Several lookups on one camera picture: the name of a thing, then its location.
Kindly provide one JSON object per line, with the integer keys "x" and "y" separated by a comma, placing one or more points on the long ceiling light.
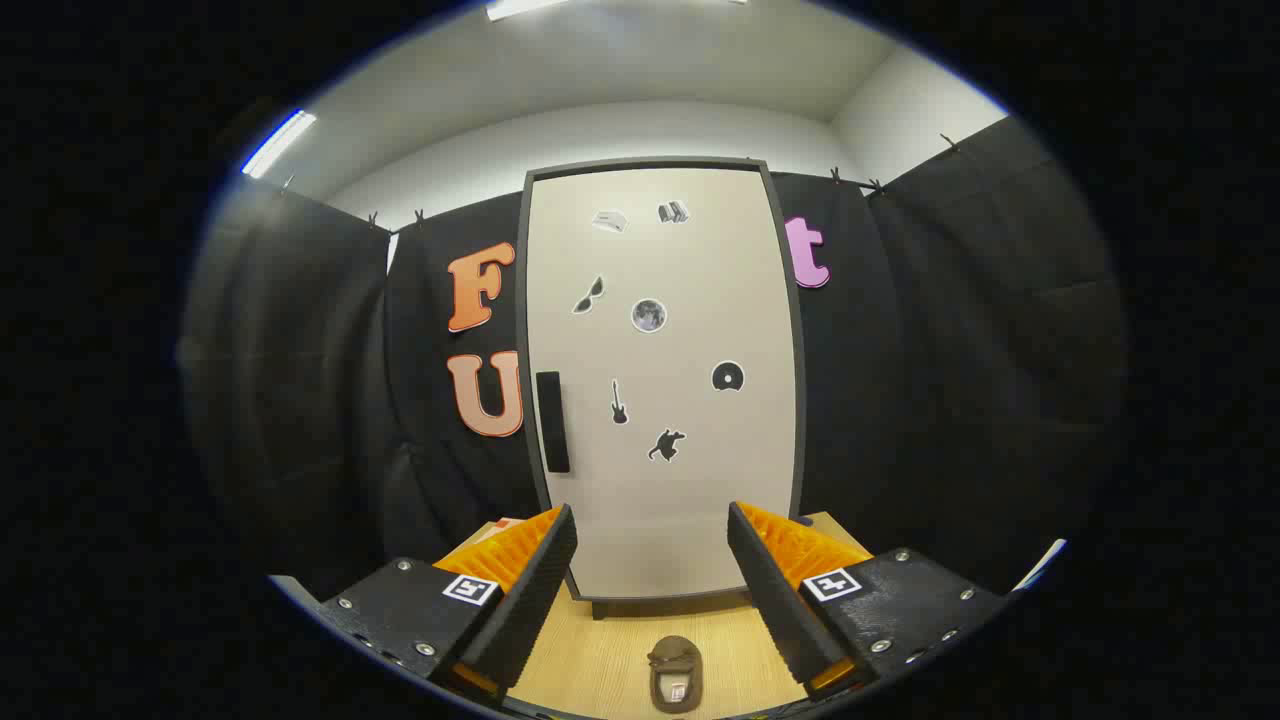
{"x": 520, "y": 8}
{"x": 278, "y": 143}

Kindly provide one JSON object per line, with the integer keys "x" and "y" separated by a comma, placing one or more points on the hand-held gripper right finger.
{"x": 775, "y": 600}

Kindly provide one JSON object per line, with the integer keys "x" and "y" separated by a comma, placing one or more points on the black backdrop cloth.
{"x": 950, "y": 350}

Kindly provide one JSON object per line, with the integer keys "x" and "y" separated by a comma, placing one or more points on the white sheet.
{"x": 1040, "y": 565}

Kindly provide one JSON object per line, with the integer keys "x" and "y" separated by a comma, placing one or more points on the brown fuzzy shoe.
{"x": 675, "y": 660}

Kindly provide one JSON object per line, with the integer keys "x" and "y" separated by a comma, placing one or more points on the dark grey shoe cabinet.
{"x": 650, "y": 602}

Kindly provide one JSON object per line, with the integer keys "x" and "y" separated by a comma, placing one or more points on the stack of books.
{"x": 503, "y": 524}

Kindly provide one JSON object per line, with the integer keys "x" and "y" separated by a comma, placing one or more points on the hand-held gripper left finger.
{"x": 535, "y": 600}

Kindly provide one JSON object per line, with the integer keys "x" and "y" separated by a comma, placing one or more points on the white shoe cabinet door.
{"x": 690, "y": 480}

